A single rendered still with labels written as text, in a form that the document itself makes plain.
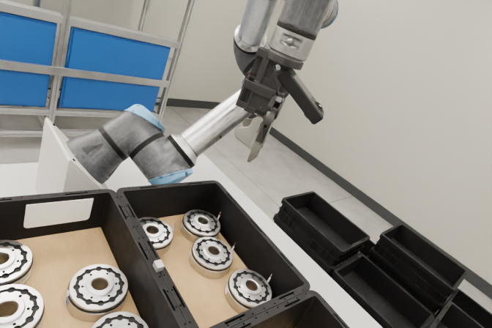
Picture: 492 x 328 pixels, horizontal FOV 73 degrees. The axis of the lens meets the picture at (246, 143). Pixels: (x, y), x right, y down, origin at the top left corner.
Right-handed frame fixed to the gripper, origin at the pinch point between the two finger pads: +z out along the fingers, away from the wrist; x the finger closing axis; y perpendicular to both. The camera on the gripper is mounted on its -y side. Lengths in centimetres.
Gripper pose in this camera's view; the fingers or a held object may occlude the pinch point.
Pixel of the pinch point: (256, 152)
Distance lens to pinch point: 68.4
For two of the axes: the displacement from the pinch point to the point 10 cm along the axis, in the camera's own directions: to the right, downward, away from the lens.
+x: -2.2, 3.1, -9.2
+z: -3.5, 8.6, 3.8
